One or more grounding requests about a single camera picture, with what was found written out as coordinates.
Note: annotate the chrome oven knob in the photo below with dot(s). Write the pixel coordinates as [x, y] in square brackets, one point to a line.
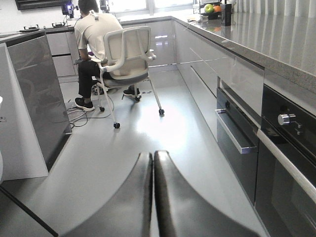
[286, 119]

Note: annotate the black built-in oven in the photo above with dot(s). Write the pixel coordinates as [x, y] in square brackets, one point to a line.
[286, 175]

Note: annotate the grey counter cabinets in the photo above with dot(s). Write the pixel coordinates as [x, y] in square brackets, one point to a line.
[242, 55]

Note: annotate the white office chair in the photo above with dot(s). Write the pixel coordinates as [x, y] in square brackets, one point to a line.
[128, 53]

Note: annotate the green apple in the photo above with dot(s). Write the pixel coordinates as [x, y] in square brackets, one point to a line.
[208, 8]

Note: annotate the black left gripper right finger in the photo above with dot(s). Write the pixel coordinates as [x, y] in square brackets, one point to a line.
[182, 211]

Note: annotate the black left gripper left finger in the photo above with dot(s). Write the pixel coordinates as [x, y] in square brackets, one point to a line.
[128, 212]

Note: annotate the orange fruit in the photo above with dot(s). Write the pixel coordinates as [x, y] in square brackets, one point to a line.
[217, 8]

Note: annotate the dark box on counter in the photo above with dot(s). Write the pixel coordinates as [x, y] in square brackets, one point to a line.
[226, 14]

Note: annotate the dark drawer with steel handle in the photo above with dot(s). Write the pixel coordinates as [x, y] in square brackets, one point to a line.
[238, 142]

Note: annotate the grey kitchen island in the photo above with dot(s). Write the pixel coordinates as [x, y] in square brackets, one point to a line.
[34, 124]

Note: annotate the seated person in beige shirt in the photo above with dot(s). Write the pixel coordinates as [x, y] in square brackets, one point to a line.
[89, 32]

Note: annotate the black fruit bowl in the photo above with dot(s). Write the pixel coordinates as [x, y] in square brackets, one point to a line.
[211, 16]

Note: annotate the black wheeled equipment cart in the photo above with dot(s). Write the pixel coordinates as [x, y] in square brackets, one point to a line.
[95, 89]

